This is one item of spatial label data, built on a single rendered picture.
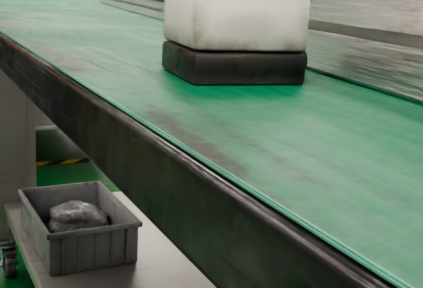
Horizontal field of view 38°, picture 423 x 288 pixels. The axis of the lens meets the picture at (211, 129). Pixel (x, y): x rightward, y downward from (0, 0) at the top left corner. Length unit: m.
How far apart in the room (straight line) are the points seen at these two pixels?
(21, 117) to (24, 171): 0.16
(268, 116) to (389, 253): 0.16
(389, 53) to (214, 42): 0.11
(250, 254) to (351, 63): 0.27
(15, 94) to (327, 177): 1.57
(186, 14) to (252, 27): 0.04
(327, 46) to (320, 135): 0.21
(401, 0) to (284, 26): 0.07
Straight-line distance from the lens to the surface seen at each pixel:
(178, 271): 1.41
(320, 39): 0.49
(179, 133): 0.27
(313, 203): 0.19
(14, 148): 1.79
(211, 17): 0.39
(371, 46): 0.43
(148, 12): 1.16
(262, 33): 0.41
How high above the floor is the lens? 0.84
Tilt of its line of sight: 13 degrees down
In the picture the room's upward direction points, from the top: 3 degrees clockwise
